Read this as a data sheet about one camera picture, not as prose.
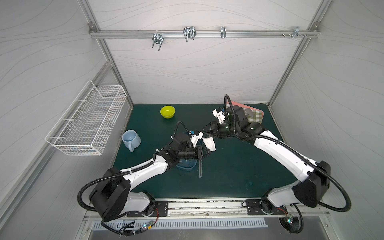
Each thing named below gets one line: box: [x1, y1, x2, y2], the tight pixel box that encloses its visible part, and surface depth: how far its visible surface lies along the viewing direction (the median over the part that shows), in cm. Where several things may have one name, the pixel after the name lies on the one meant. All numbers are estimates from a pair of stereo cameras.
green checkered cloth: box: [243, 107, 263, 124], surface depth 113 cm
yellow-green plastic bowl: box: [160, 105, 176, 119], surface depth 113 cm
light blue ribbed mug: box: [122, 129, 142, 153], surface depth 95 cm
